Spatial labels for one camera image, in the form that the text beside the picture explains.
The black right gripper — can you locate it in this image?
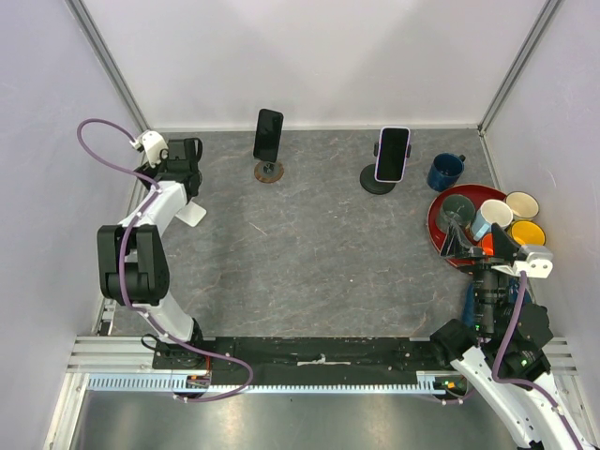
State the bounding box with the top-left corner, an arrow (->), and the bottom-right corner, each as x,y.
438,217 -> 520,333

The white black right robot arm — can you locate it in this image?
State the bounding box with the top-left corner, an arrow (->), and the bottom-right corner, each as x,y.
428,220 -> 594,449

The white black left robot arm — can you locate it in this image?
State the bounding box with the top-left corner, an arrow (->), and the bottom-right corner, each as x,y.
97,137 -> 207,368

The white metal phone stand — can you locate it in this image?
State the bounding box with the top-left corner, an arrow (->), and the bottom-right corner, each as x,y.
175,201 -> 207,228

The round wooden base phone stand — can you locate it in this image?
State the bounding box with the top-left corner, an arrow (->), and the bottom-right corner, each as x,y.
254,161 -> 284,184

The black clamp phone stand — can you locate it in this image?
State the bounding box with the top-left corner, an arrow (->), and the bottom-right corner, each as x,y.
359,142 -> 412,195

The phone in lilac case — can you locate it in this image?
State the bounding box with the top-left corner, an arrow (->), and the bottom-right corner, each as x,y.
374,127 -> 411,184

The orange mug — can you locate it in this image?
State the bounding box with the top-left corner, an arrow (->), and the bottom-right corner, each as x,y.
478,232 -> 495,256

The white light blue mug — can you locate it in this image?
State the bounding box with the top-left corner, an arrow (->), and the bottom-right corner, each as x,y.
470,199 -> 514,241

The grey green mug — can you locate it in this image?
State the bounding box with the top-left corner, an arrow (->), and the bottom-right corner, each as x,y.
436,194 -> 476,233

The yellow mug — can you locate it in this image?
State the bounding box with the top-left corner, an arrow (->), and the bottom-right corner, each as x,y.
508,220 -> 547,246

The red round tray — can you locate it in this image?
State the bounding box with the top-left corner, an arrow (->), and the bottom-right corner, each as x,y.
427,184 -> 514,252

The cream mug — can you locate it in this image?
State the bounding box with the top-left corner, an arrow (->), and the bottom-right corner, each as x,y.
504,191 -> 540,221

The dark blue mug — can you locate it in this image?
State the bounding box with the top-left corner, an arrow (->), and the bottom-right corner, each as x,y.
427,153 -> 466,192

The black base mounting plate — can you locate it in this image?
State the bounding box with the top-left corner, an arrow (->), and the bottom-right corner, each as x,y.
152,335 -> 463,386

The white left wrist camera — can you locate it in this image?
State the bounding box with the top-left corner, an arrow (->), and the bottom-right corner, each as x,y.
129,129 -> 169,168

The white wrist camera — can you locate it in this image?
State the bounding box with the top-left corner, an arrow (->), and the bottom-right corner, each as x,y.
129,129 -> 169,168
491,245 -> 553,279

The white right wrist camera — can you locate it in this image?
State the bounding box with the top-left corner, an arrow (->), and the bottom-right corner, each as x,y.
491,245 -> 553,279

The aluminium frame post left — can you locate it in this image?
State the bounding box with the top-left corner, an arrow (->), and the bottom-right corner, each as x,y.
66,0 -> 149,130

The aluminium frame post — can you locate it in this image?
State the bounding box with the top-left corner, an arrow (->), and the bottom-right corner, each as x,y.
66,0 -> 149,130
477,0 -> 563,137

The grey slotted cable duct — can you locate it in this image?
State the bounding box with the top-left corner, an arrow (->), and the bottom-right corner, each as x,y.
87,373 -> 465,396

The aluminium frame post right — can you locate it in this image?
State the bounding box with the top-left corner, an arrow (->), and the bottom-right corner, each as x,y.
477,0 -> 563,137

